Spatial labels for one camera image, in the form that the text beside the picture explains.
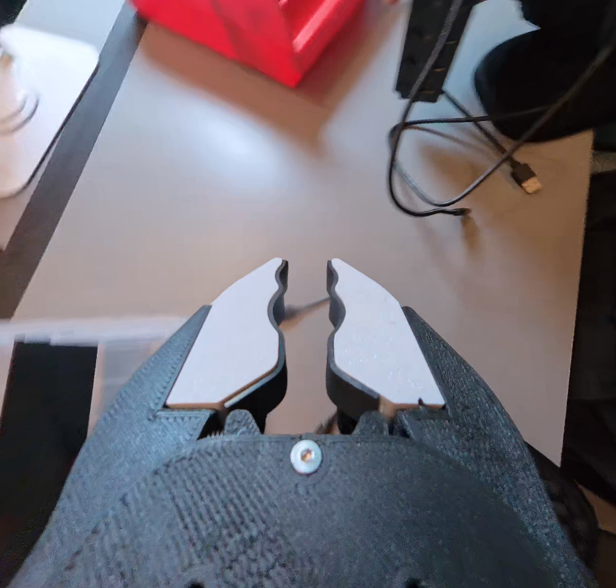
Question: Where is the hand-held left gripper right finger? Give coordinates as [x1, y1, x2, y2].
[325, 258, 447, 436]

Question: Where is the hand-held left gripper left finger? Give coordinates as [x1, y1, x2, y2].
[165, 257, 289, 433]

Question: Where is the black cable with orange plugs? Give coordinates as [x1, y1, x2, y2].
[284, 297, 333, 319]

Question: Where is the clear plastic bin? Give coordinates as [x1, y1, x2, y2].
[0, 316, 189, 406]

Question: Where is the thin black usb plug cable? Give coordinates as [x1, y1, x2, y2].
[387, 44, 616, 218]

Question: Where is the black usb hub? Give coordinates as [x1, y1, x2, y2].
[395, 0, 478, 103]

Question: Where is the red open-front bin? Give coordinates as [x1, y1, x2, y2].
[112, 0, 382, 88]

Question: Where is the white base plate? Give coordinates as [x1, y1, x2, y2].
[0, 25, 100, 249]

